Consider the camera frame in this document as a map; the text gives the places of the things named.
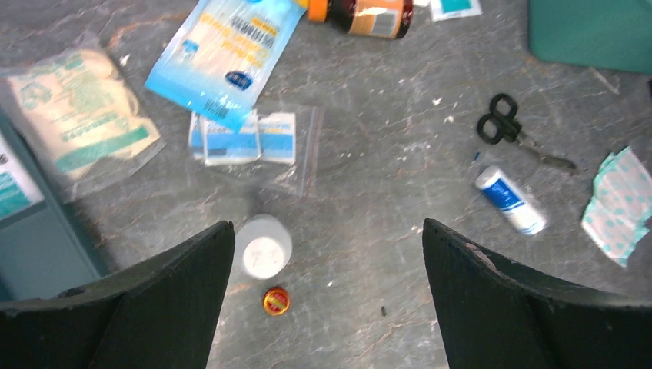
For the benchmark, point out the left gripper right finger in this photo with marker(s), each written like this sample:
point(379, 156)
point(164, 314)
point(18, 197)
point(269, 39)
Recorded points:
point(495, 312)

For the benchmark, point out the teal plastic tray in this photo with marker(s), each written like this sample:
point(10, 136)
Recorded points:
point(45, 250)

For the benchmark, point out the black handled scissors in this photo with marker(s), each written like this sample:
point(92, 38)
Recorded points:
point(500, 124)

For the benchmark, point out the small teal wipe sachet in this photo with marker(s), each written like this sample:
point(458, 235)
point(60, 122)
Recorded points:
point(449, 9)

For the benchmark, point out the white blue ointment tube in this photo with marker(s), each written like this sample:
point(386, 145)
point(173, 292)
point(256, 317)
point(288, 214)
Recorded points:
point(506, 197)

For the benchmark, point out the blue cotton swab packet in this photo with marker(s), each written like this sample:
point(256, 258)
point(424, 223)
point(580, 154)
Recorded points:
point(220, 59)

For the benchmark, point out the brown medicine bottle orange cap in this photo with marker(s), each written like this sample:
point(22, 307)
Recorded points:
point(372, 18)

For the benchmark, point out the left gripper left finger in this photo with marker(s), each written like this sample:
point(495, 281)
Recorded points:
point(159, 313)

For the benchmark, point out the green medicine kit box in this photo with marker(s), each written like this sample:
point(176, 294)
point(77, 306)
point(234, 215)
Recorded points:
point(606, 34)

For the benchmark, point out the green print gauze bag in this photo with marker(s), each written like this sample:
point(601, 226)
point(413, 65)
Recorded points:
point(80, 118)

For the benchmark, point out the teal bandage strips stack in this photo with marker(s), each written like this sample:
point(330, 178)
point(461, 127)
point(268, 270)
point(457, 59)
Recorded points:
point(616, 216)

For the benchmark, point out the white pill bottle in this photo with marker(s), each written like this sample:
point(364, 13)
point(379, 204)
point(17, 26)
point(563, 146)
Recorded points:
point(263, 248)

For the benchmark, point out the small red balm tin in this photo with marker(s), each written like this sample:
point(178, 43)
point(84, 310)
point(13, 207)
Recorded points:
point(276, 301)

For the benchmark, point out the teal label card in tray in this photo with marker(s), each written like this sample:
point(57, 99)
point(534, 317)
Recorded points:
point(18, 189)

